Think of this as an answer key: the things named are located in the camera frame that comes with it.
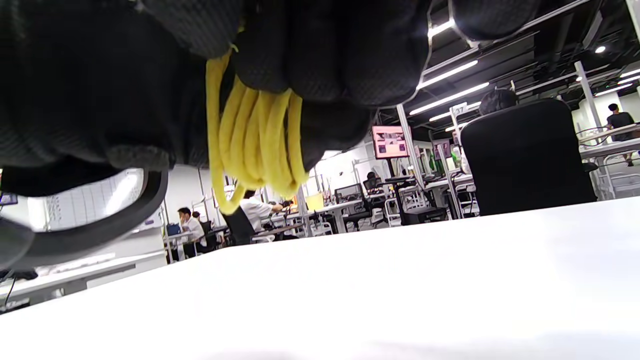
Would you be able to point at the person's right hand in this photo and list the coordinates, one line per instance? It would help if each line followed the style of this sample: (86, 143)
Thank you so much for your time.
(100, 75)

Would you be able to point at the white wall board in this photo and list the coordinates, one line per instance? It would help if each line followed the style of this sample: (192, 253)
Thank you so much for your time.
(85, 200)

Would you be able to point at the black mesh office chair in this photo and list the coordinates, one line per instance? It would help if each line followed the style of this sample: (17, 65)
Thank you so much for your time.
(350, 200)
(237, 227)
(415, 200)

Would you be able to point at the white rolling cart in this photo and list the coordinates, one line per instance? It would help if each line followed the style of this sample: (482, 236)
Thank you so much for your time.
(606, 182)

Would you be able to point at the pink monitor screen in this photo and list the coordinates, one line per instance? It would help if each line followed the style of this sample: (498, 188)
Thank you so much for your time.
(390, 142)

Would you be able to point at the row of ceiling strip lights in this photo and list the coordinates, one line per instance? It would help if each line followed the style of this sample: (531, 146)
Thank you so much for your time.
(447, 74)

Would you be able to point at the round ceiling spotlight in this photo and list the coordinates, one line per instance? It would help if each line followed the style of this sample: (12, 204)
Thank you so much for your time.
(600, 49)

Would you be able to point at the white office desk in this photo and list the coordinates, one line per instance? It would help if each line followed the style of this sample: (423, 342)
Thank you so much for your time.
(75, 272)

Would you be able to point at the grey handheld controller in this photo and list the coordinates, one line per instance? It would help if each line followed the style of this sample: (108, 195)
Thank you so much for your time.
(75, 238)

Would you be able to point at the white support post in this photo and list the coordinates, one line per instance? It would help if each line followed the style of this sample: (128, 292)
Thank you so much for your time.
(587, 95)
(410, 145)

